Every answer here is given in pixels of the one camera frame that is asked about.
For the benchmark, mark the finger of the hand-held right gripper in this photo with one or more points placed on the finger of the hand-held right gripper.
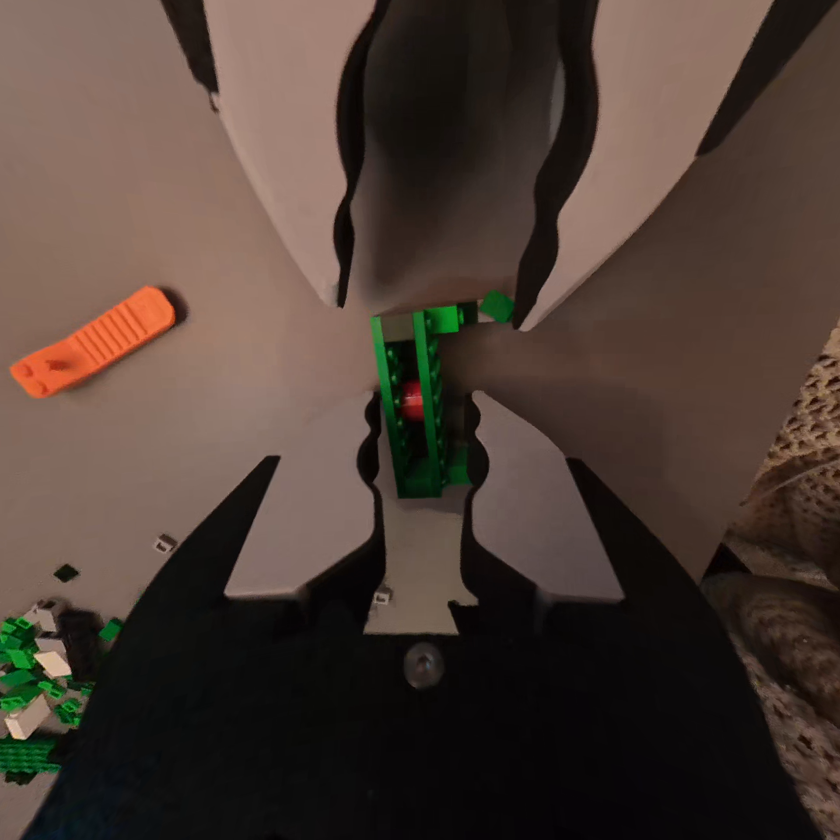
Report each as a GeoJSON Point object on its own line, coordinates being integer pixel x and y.
{"type": "Point", "coordinates": [282, 98]}
{"type": "Point", "coordinates": [643, 98]}

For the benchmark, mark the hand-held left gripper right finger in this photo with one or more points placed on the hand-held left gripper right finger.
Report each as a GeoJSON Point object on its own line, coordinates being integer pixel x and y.
{"type": "Point", "coordinates": [544, 525]}

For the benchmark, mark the orange brick separator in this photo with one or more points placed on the orange brick separator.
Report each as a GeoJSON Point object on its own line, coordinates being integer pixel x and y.
{"type": "Point", "coordinates": [98, 341]}

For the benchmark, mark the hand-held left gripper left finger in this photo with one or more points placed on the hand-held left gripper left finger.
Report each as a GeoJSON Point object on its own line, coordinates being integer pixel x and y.
{"type": "Point", "coordinates": [308, 518]}

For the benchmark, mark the small green lego brick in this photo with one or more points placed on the small green lego brick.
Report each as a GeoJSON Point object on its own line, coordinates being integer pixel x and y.
{"type": "Point", "coordinates": [497, 306]}

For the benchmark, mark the pile of lego pieces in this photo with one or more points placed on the pile of lego pieces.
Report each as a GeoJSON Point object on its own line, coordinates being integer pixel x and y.
{"type": "Point", "coordinates": [33, 663]}

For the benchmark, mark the green lego assembly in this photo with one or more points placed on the green lego assembly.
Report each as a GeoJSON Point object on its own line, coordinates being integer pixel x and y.
{"type": "Point", "coordinates": [430, 367]}

